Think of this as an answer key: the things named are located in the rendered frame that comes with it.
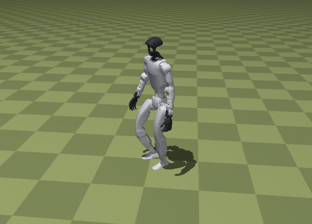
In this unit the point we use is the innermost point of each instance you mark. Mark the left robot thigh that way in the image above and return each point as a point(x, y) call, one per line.
point(158, 121)

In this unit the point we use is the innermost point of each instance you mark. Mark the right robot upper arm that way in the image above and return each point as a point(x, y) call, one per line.
point(145, 75)

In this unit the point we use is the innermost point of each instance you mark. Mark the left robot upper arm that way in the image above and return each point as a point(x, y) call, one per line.
point(166, 70)

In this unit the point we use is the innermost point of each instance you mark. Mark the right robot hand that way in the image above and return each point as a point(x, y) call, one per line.
point(133, 101)

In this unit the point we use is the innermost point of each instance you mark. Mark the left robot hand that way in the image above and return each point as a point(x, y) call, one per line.
point(167, 122)

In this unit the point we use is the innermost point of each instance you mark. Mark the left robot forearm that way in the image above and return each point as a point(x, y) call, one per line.
point(170, 100)

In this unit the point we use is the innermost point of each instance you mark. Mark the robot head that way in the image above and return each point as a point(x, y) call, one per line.
point(153, 43)

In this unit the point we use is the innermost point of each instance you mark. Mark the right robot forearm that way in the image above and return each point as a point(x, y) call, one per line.
point(140, 87)

